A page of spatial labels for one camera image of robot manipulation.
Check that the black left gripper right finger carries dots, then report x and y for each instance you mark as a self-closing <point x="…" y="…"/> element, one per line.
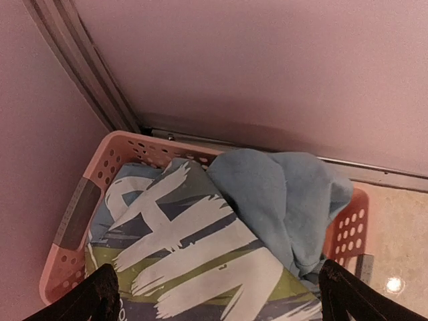
<point x="344" y="296"/>

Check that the light blue printed t-shirt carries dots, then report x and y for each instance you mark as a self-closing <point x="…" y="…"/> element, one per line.
<point x="239" y="239"/>

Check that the left aluminium frame post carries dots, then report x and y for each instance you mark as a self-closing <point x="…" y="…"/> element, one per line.
<point x="63" y="30"/>

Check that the pink plastic basket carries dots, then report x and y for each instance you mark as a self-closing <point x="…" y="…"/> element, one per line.
<point x="64" y="267"/>

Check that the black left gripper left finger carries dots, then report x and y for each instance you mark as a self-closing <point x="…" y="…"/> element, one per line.
<point x="96" y="298"/>

